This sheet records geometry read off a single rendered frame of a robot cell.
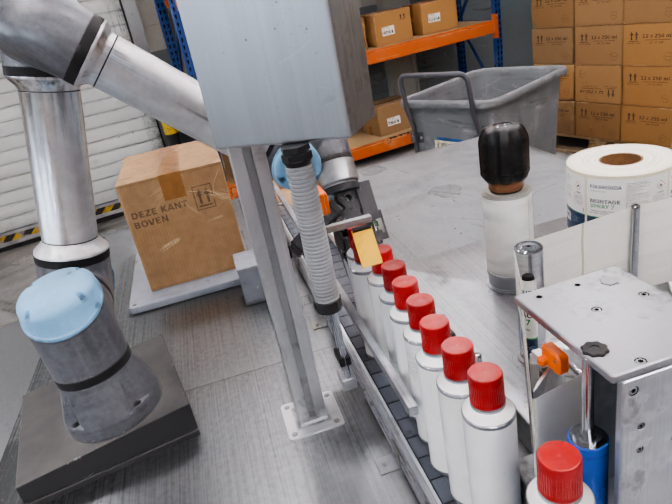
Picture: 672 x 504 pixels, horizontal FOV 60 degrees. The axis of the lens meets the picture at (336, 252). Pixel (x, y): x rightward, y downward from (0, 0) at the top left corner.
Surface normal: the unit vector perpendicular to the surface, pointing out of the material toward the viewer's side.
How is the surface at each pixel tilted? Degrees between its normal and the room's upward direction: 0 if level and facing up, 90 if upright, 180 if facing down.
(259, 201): 90
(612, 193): 90
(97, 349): 88
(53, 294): 8
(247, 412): 0
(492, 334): 0
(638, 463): 90
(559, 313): 0
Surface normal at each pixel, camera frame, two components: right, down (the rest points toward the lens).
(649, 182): 0.07, 0.40
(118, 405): 0.52, -0.07
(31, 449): -0.25, -0.87
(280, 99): -0.33, 0.45
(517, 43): 0.43, 0.31
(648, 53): -0.83, 0.37
